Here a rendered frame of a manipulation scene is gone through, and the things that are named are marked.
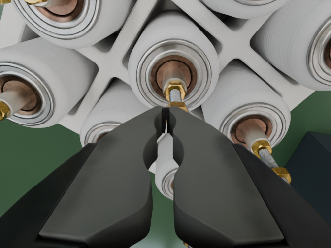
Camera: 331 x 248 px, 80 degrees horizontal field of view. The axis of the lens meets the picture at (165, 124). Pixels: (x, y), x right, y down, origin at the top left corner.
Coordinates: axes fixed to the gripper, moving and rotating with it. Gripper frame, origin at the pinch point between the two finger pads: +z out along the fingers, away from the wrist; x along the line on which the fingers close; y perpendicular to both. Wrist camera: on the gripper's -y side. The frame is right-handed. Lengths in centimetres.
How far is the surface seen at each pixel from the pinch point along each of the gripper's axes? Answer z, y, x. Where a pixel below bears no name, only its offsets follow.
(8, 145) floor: 34, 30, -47
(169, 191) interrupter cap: 9.0, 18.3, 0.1
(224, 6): 9.7, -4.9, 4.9
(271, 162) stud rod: 3.6, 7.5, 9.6
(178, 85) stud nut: 5.4, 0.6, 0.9
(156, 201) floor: 34, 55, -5
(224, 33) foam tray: 16.5, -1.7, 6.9
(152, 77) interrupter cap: 9.0, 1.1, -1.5
